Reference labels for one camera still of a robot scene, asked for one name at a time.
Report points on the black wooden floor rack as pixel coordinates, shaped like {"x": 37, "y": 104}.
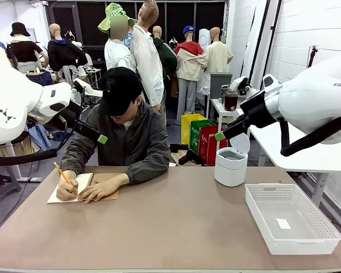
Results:
{"x": 187, "y": 157}

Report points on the white desk leg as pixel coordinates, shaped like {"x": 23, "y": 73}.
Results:
{"x": 14, "y": 165}

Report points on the mannequin in black top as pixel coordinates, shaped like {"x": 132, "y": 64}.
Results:
{"x": 24, "y": 51}

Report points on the mannequin red and beige jacket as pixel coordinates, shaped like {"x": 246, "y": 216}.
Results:
{"x": 190, "y": 62}

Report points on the small cap-mounted device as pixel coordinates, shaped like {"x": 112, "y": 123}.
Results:
{"x": 110, "y": 84}

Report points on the mannequin in dark green jacket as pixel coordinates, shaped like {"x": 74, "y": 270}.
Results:
{"x": 169, "y": 57}

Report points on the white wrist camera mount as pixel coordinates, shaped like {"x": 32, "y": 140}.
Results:
{"x": 240, "y": 84}
{"x": 83, "y": 85}

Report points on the person's left forearm grey sleeve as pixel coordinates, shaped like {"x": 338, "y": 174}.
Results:
{"x": 150, "y": 170}

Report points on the person's right hand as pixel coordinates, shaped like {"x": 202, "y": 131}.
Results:
{"x": 65, "y": 190}

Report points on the person in grey jacket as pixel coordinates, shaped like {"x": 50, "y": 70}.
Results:
{"x": 136, "y": 136}

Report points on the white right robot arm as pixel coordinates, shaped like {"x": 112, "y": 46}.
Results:
{"x": 315, "y": 91}

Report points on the white rectangular basket label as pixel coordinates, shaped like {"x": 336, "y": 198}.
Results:
{"x": 283, "y": 223}

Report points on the person's left hand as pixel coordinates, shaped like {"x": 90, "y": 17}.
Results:
{"x": 105, "y": 186}

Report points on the mannequin in cream shirt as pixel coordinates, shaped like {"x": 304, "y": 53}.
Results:
{"x": 218, "y": 57}

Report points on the red recycling bag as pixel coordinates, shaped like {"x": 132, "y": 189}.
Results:
{"x": 208, "y": 150}

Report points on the grey step stool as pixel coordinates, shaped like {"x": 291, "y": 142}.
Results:
{"x": 3, "y": 185}

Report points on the white lidded trash bin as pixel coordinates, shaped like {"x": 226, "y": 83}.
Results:
{"x": 230, "y": 170}

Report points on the person's right forearm grey sleeve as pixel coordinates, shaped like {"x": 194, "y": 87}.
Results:
{"x": 71, "y": 156}

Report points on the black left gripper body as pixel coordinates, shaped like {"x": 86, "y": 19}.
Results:
{"x": 75, "y": 113}

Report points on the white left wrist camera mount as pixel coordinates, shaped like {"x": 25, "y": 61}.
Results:
{"x": 83, "y": 85}

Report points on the blue cloth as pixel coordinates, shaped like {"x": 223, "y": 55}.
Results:
{"x": 41, "y": 136}

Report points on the grey box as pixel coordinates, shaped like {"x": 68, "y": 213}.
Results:
{"x": 220, "y": 85}

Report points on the yellow recycling bag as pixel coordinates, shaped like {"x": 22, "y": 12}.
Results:
{"x": 187, "y": 128}

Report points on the tall mannequin white shirt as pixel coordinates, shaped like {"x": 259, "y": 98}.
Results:
{"x": 147, "y": 57}

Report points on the large white table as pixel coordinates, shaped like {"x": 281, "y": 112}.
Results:
{"x": 272, "y": 142}

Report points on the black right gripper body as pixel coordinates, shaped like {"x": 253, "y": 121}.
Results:
{"x": 258, "y": 111}

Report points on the small white side table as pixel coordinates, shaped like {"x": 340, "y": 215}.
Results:
{"x": 217, "y": 105}

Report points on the green checkered sun hat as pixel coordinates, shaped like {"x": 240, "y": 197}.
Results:
{"x": 113, "y": 11}

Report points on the yellow pencil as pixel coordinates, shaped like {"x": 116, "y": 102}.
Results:
{"x": 61, "y": 171}

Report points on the black bucket hat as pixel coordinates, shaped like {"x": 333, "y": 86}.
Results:
{"x": 19, "y": 28}

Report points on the glass jar dark liquid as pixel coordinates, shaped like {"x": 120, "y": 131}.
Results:
{"x": 231, "y": 101}

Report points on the white perforated plastic basket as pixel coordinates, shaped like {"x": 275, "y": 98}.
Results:
{"x": 290, "y": 236}

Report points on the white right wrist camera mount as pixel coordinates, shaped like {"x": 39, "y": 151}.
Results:
{"x": 240, "y": 84}

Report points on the black baseball cap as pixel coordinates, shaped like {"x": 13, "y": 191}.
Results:
{"x": 122, "y": 91}

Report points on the blue cap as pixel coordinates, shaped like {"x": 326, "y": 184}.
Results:
{"x": 188, "y": 29}

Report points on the mannequin in black hoodie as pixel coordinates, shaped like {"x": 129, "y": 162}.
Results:
{"x": 64, "y": 54}

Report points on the spiral notebook brown cover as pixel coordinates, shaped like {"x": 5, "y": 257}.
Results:
{"x": 83, "y": 182}

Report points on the figure in white shirt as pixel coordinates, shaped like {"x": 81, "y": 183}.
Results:
{"x": 116, "y": 55}

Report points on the black tripod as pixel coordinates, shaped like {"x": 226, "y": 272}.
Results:
{"x": 312, "y": 55}

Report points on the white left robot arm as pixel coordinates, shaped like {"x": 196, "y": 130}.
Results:
{"x": 14, "y": 96}

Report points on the white round appliance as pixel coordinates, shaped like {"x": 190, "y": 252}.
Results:
{"x": 204, "y": 37}

